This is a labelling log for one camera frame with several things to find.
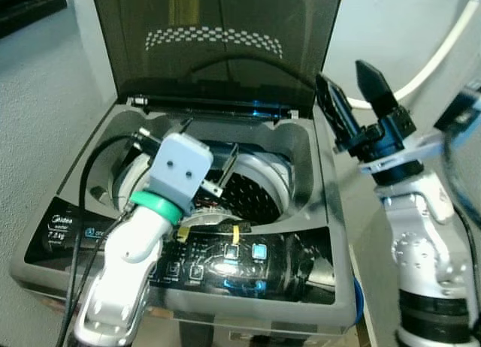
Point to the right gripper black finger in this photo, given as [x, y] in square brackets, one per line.
[337, 114]
[374, 88]

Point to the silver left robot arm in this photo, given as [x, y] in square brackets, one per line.
[135, 242]

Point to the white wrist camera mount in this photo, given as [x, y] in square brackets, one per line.
[458, 114]
[180, 167]

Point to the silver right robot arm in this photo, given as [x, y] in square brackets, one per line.
[421, 249]

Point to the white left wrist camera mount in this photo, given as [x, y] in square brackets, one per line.
[180, 167]

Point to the dark tinted washer lid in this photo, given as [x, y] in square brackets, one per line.
[225, 69]

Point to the yellow tape strip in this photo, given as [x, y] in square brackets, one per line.
[235, 235]
[183, 233]

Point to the perforated washer drum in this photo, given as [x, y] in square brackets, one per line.
[252, 197]

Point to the blue plastic basin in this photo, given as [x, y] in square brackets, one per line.
[358, 300]

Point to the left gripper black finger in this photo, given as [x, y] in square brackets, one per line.
[228, 167]
[185, 127]

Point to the dark window frame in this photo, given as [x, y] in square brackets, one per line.
[22, 5]

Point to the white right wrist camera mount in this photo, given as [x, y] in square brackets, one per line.
[458, 114]

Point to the grey top-load washing machine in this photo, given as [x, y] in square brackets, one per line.
[301, 146]

